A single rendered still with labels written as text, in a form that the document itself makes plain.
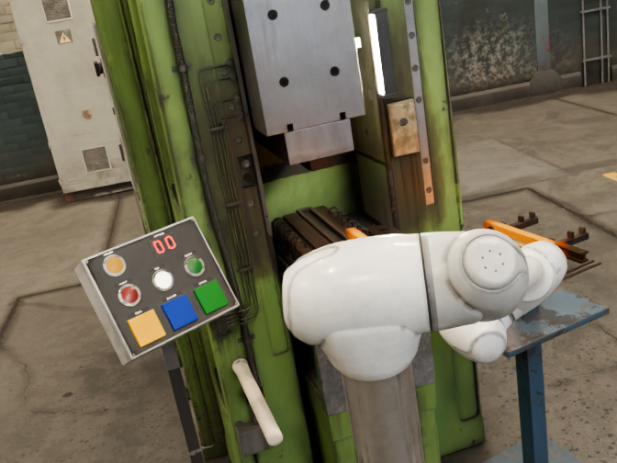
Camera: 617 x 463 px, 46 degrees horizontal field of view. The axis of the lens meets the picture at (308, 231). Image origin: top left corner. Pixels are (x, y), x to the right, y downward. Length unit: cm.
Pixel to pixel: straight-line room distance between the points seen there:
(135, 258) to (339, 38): 82
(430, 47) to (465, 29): 624
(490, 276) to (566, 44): 831
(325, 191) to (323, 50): 73
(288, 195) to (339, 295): 172
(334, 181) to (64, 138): 513
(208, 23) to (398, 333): 139
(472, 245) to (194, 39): 140
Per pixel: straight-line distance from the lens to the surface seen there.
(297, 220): 250
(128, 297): 190
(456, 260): 90
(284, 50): 205
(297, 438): 262
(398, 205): 241
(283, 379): 249
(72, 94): 746
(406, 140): 234
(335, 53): 210
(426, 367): 242
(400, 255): 93
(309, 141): 210
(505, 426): 305
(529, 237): 224
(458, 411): 284
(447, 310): 93
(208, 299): 197
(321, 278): 93
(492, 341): 146
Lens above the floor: 178
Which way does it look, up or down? 19 degrees down
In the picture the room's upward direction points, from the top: 10 degrees counter-clockwise
